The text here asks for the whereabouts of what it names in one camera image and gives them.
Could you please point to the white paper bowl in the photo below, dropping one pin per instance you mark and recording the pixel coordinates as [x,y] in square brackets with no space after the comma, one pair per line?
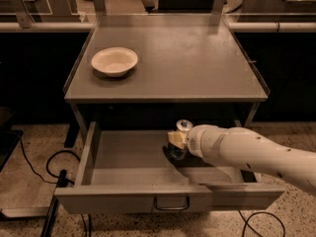
[114,61]

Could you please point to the redbull can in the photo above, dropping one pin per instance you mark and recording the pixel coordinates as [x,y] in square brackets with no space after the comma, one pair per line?
[185,126]

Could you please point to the black drawer handle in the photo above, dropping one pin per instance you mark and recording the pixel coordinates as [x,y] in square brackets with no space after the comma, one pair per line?
[171,203]

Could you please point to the dark object left edge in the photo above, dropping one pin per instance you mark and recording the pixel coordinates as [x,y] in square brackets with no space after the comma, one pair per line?
[9,137]

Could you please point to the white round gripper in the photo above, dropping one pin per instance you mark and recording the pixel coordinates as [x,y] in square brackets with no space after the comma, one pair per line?
[197,141]

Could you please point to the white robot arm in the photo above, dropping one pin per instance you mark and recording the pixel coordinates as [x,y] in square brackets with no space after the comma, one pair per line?
[247,150]

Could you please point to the white horizontal rail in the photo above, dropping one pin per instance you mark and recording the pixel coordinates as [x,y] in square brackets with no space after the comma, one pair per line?
[233,27]

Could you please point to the black power strip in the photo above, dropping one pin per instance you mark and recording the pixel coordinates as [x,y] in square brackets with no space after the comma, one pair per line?
[52,209]

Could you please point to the open grey top drawer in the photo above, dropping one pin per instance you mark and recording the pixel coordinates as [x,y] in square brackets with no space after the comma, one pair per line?
[123,171]

